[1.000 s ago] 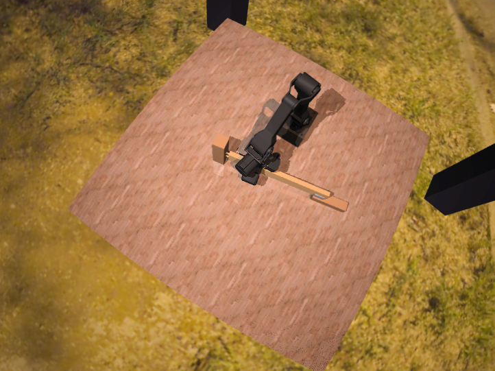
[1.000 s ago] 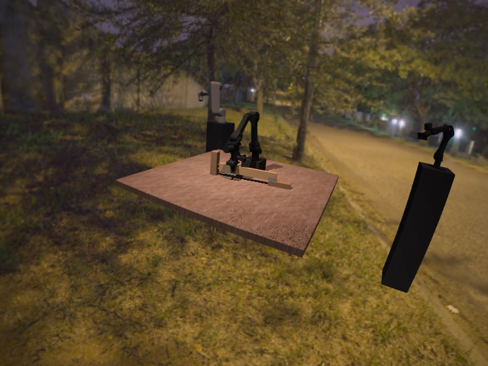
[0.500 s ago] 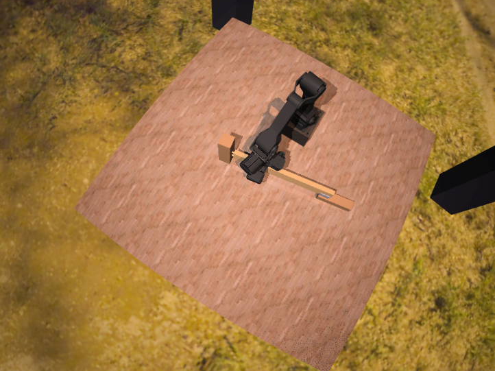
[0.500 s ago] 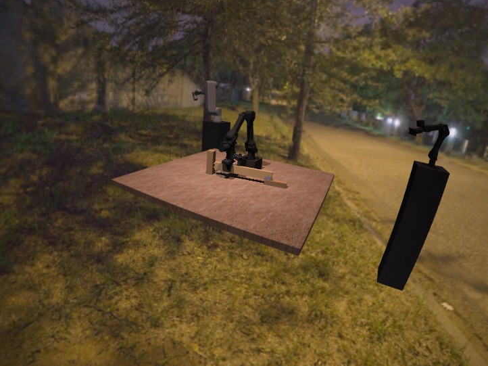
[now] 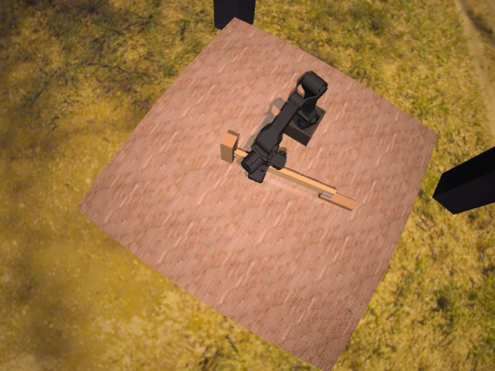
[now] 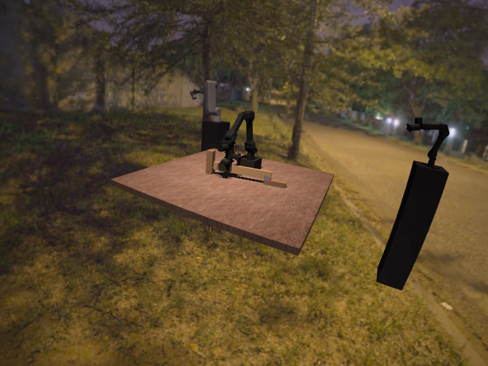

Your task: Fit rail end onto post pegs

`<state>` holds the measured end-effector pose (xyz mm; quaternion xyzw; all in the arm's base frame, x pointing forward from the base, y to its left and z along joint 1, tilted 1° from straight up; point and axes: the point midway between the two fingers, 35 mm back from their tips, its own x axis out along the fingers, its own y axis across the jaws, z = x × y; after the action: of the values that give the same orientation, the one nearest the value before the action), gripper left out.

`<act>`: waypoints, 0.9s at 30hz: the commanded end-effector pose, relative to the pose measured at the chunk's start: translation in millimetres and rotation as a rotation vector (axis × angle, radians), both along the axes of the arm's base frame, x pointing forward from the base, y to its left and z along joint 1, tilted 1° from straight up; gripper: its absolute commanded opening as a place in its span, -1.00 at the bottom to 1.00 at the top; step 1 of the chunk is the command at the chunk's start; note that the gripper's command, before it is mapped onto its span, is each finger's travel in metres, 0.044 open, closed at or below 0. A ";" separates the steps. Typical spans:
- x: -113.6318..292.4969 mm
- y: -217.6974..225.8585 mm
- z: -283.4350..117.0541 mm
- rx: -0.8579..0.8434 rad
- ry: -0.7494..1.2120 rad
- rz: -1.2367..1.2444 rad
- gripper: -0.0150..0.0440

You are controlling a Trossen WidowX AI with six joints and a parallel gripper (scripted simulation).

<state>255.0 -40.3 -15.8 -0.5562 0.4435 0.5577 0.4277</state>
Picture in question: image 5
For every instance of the long tan wooden rail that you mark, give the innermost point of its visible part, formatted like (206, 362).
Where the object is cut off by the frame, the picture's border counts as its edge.
(298, 179)

